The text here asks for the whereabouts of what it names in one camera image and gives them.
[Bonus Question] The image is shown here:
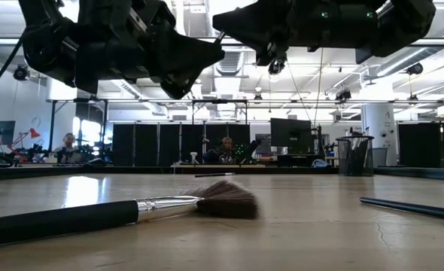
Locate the thin hanging cable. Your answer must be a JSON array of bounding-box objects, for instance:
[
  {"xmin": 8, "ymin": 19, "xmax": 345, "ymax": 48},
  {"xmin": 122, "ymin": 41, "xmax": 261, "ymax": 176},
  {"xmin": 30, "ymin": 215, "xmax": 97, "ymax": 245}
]
[{"xmin": 314, "ymin": 47, "xmax": 324, "ymax": 127}]

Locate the thin dark-handled makeup brush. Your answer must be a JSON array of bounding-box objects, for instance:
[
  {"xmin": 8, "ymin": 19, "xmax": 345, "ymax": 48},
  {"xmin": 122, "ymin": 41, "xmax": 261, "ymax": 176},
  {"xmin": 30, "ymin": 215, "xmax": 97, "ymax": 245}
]
[{"xmin": 360, "ymin": 196, "xmax": 444, "ymax": 223}]

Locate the gray bin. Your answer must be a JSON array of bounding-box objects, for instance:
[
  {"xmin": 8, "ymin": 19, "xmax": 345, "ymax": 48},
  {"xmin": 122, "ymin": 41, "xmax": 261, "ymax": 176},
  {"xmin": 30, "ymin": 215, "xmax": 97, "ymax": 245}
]
[{"xmin": 372, "ymin": 147, "xmax": 388, "ymax": 167}]

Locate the black metal table frame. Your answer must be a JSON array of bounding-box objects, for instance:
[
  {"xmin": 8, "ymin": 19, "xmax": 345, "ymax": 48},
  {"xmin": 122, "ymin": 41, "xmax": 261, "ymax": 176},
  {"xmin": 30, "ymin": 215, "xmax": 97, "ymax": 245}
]
[{"xmin": 0, "ymin": 164, "xmax": 444, "ymax": 182}]

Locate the black wire mesh cup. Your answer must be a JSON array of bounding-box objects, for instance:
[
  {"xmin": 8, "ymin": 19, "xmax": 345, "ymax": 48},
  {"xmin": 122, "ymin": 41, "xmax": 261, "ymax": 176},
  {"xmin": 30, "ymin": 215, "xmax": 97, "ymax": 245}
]
[{"xmin": 336, "ymin": 135, "xmax": 376, "ymax": 177}]

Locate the silver ventilation duct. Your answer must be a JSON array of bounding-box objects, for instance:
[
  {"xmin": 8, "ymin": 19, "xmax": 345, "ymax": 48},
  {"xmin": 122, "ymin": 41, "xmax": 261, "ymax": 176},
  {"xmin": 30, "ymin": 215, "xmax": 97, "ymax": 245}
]
[{"xmin": 206, "ymin": 0, "xmax": 257, "ymax": 78}]

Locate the black computer monitor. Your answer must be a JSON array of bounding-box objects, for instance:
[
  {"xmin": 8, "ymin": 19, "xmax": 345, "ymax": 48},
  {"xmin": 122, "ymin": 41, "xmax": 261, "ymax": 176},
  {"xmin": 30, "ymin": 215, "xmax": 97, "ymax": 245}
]
[{"xmin": 269, "ymin": 117, "xmax": 315, "ymax": 155}]

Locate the person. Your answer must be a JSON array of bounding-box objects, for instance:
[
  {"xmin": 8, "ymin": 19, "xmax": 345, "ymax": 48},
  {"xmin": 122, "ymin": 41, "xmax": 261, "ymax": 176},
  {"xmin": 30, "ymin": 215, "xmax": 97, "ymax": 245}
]
[
  {"xmin": 212, "ymin": 136, "xmax": 238, "ymax": 166},
  {"xmin": 56, "ymin": 132, "xmax": 82, "ymax": 163}
]

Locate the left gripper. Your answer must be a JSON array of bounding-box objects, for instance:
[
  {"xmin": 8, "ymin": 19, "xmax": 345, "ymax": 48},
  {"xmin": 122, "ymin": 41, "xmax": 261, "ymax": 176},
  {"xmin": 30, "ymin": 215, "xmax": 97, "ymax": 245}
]
[{"xmin": 75, "ymin": 0, "xmax": 226, "ymax": 99}]

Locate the black background metal frame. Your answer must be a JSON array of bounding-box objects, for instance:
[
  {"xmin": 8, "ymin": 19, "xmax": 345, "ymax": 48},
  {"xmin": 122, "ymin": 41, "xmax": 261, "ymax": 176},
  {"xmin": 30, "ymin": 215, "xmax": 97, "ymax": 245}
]
[{"xmin": 47, "ymin": 97, "xmax": 444, "ymax": 169}]

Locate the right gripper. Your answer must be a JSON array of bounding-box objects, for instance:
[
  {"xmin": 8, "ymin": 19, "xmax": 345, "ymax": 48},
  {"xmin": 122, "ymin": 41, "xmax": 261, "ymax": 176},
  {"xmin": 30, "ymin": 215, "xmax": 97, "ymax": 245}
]
[{"xmin": 212, "ymin": 0, "xmax": 321, "ymax": 68}]

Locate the black hanging camera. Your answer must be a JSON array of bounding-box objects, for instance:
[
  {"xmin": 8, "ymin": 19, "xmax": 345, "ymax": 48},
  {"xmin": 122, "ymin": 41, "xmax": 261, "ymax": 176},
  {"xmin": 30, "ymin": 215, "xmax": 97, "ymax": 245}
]
[{"xmin": 267, "ymin": 62, "xmax": 286, "ymax": 82}]

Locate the black folding partition screen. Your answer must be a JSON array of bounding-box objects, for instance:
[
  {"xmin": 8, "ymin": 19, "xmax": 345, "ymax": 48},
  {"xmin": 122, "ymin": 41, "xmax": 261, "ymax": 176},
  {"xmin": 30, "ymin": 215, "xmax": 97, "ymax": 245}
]
[
  {"xmin": 111, "ymin": 123, "xmax": 251, "ymax": 167},
  {"xmin": 397, "ymin": 122, "xmax": 444, "ymax": 169}
]

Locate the white round column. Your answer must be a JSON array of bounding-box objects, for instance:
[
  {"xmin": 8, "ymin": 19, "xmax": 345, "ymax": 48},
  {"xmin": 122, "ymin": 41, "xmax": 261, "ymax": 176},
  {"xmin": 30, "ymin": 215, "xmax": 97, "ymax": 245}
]
[{"xmin": 360, "ymin": 103, "xmax": 399, "ymax": 166}]

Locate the red desk lamp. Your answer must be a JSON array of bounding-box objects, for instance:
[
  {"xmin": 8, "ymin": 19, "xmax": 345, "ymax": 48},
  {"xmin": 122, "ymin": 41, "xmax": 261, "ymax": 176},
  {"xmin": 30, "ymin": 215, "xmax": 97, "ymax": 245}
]
[{"xmin": 9, "ymin": 126, "xmax": 41, "ymax": 150}]

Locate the black-handled fan makeup brush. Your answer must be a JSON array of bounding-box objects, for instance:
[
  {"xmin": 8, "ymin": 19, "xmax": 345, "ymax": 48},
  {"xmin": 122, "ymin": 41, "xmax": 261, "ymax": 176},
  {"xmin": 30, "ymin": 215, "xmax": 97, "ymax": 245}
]
[{"xmin": 0, "ymin": 179, "xmax": 260, "ymax": 249}]

